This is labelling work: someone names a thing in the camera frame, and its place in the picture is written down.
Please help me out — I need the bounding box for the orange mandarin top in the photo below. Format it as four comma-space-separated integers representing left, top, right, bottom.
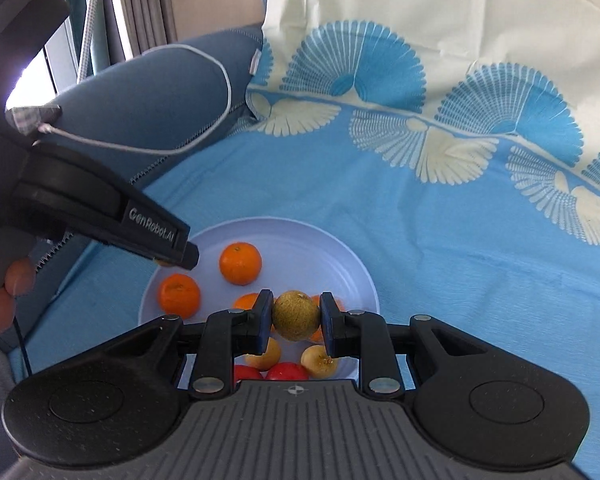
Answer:
233, 292, 259, 310

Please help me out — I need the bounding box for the orange mandarin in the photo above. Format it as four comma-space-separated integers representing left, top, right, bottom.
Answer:
308, 294, 348, 344
157, 273, 201, 318
233, 292, 259, 310
219, 242, 262, 286

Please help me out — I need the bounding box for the red tomato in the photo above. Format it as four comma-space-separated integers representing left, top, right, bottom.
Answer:
265, 362, 310, 382
233, 364, 264, 385

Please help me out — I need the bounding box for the yellow round fruit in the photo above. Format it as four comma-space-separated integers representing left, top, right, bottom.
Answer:
244, 337, 282, 372

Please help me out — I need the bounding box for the tan longan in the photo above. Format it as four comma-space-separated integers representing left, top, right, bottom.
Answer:
272, 289, 321, 341
300, 344, 338, 379
154, 259, 173, 268

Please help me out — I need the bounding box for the orange mandarin front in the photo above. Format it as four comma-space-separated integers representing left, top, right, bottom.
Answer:
219, 242, 262, 286

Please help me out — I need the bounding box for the person left hand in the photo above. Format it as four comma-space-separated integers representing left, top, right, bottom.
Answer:
0, 258, 35, 337

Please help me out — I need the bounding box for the black smartphone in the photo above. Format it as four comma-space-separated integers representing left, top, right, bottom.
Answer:
5, 104, 61, 134

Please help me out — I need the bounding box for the light blue plastic plate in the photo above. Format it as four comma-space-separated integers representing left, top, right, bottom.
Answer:
137, 216, 382, 382

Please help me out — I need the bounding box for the grey curtain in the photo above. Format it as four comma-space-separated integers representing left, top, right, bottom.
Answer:
111, 0, 178, 60

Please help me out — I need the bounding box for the garment steamer stand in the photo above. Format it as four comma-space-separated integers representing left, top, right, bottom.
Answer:
76, 0, 104, 84

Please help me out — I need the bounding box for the blue patterned bed sheet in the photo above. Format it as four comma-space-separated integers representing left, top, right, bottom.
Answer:
7, 0, 600, 470

